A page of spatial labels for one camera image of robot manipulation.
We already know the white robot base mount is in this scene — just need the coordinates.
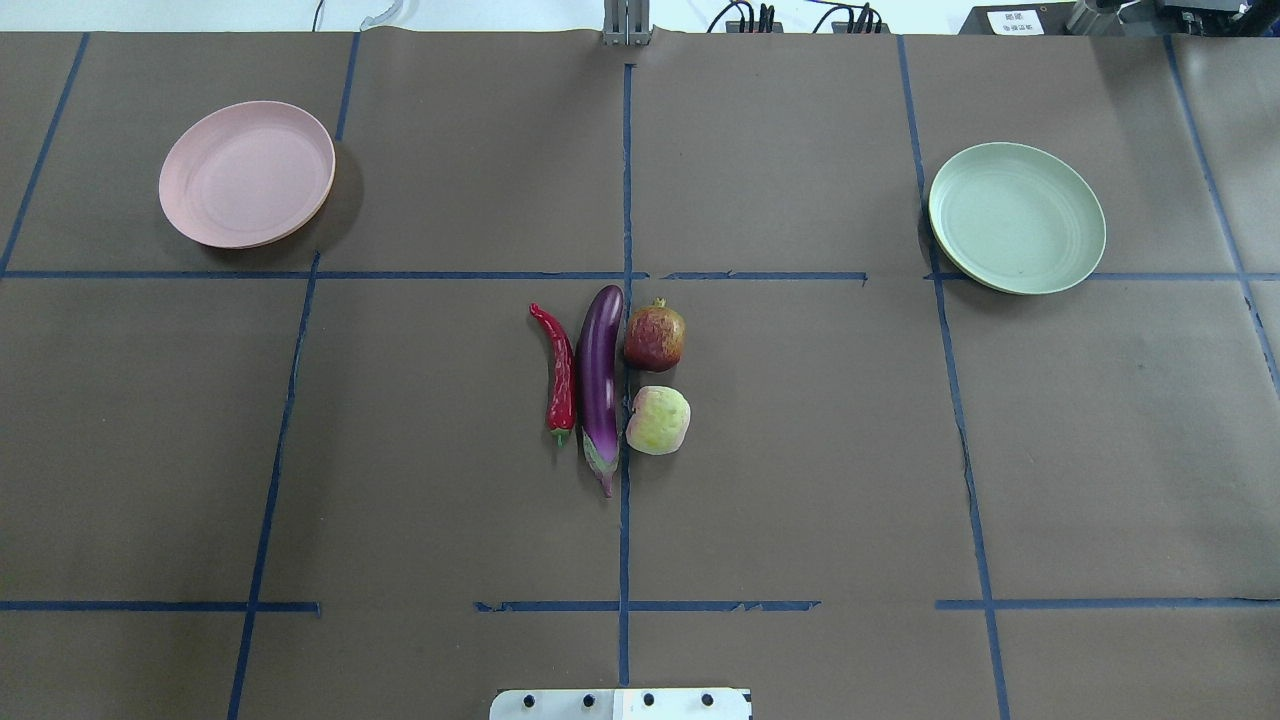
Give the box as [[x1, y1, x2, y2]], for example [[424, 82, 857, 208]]
[[488, 687, 754, 719]]

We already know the black box with label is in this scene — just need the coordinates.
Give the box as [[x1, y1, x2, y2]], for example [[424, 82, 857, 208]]
[[957, 1, 1075, 37]]

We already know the purple eggplant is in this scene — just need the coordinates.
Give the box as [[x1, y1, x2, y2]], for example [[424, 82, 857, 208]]
[[576, 284, 625, 498]]

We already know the green plate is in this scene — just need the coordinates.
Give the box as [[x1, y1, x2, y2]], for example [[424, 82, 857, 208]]
[[925, 141, 1108, 296]]

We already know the black power strip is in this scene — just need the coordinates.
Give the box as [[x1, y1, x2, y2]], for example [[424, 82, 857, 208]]
[[822, 3, 891, 35], [707, 1, 785, 35]]

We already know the pink plate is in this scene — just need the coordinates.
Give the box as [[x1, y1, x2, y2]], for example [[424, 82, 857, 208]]
[[157, 100, 337, 250]]

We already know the red chili pepper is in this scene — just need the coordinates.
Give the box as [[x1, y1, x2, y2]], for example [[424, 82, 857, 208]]
[[529, 304, 579, 448]]

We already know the brown paper table mat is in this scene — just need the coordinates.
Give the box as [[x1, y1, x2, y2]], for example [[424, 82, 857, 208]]
[[3, 29, 1277, 719]]

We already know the black power strip left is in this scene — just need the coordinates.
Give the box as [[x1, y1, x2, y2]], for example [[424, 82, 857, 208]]
[[707, 1, 785, 35]]

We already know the grey aluminium post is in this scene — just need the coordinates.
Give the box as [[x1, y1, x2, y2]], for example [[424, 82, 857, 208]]
[[602, 0, 653, 47]]

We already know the green pink peach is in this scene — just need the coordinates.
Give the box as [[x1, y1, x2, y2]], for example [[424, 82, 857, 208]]
[[625, 386, 691, 456]]

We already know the red pomegranate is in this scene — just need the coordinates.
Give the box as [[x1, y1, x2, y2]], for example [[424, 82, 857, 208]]
[[622, 297, 689, 373]]

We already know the black power strip right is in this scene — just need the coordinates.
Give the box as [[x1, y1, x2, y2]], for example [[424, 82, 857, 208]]
[[822, 3, 891, 35]]

